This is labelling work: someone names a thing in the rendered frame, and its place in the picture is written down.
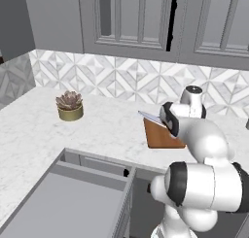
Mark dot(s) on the grey wall cupboard door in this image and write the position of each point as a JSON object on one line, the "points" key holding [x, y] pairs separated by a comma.
{"points": [[136, 21], [217, 25]]}

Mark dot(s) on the plain grey wall cupboard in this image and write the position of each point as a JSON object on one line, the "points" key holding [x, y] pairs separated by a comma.
{"points": [[53, 18]]}

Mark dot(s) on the grey base cupboard front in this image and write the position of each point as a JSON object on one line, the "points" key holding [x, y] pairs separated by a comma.
{"points": [[146, 209]]}

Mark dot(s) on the grey open drawer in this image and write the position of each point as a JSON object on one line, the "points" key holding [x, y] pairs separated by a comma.
{"points": [[74, 203]]}

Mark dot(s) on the succulent in gold pot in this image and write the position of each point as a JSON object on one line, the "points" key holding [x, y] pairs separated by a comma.
{"points": [[69, 106]]}

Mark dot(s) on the brown wooden cutting board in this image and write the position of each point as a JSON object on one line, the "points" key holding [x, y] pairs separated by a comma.
{"points": [[159, 136]]}

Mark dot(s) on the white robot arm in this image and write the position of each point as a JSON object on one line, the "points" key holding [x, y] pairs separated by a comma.
{"points": [[201, 183]]}

